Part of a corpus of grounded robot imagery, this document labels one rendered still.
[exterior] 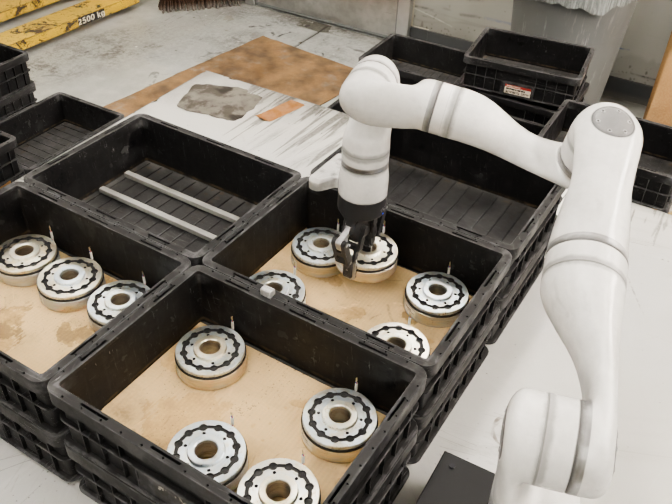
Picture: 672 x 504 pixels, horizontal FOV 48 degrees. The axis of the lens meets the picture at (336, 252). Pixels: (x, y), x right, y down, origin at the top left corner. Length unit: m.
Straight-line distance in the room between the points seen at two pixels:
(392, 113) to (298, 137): 0.92
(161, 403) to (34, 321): 0.28
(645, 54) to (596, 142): 2.95
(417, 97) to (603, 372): 0.43
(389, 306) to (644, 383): 0.47
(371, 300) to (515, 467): 0.55
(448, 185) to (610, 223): 0.68
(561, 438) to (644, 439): 0.59
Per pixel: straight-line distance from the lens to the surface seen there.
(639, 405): 1.37
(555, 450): 0.74
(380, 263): 1.21
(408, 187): 1.51
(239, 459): 0.99
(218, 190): 1.49
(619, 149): 0.98
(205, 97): 2.10
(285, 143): 1.89
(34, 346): 1.22
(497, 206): 1.50
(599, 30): 3.36
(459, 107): 1.01
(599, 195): 0.92
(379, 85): 1.00
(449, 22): 4.16
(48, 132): 2.70
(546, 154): 1.05
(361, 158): 1.07
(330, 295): 1.24
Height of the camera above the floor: 1.66
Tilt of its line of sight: 39 degrees down
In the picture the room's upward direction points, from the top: 3 degrees clockwise
